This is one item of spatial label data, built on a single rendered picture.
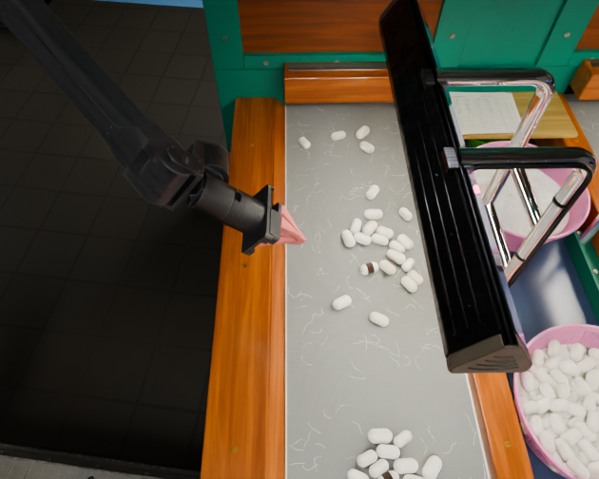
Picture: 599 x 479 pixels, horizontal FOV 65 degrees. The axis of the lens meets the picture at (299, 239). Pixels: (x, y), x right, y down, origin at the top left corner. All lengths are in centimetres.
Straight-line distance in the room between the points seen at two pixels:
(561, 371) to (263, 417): 50
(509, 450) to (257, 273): 49
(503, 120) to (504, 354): 79
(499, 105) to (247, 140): 59
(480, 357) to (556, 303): 59
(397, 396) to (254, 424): 23
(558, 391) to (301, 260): 48
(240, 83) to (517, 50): 64
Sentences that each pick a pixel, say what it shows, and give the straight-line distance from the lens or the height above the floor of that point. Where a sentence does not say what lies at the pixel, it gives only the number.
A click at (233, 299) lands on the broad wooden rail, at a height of 76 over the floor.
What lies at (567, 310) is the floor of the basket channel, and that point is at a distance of 106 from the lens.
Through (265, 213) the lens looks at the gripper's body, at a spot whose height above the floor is 94.
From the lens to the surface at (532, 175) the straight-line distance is 117.
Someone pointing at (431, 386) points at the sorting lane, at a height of 74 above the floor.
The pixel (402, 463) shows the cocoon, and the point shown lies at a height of 76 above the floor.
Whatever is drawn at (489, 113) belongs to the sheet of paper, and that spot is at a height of 78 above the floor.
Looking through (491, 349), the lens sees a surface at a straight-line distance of 47.
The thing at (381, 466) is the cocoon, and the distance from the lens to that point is 77.
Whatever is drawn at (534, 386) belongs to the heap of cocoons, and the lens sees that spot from 89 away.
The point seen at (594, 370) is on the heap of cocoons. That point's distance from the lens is 94.
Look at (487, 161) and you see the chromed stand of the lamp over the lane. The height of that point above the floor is 112.
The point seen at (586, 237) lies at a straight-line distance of 110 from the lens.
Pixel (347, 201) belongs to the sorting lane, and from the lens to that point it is 99.
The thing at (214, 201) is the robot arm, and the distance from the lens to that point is 68.
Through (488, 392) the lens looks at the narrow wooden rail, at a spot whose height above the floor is 76.
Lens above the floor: 150
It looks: 55 degrees down
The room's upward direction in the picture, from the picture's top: straight up
